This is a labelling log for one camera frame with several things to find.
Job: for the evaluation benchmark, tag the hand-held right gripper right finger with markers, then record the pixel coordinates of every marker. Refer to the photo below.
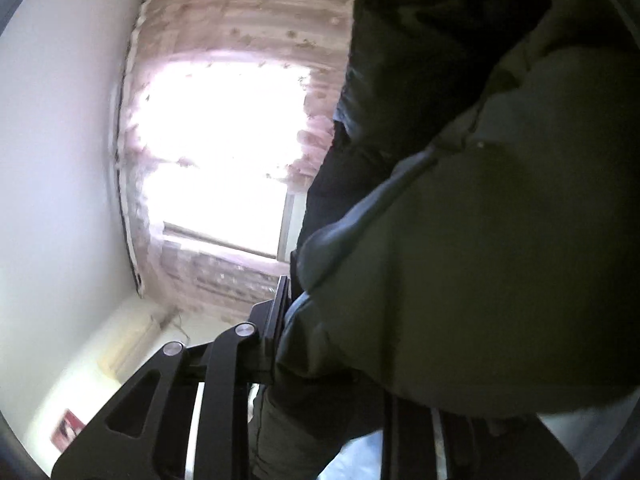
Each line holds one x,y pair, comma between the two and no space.
405,445

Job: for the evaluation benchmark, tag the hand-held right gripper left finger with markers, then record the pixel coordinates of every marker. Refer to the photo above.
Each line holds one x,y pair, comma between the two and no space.
272,330

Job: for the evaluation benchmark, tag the olive green jacket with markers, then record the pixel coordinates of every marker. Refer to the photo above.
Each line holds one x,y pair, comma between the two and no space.
475,260

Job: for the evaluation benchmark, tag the pink floral curtain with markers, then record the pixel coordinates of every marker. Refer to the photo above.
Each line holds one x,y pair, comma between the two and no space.
240,15
215,280

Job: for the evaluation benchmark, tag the white air conditioner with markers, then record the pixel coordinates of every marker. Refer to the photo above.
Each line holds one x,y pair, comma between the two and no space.
127,347

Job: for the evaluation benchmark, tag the window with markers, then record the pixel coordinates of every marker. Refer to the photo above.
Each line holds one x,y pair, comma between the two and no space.
215,150

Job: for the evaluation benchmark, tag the red wall poster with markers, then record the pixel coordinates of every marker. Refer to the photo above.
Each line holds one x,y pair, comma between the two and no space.
67,427

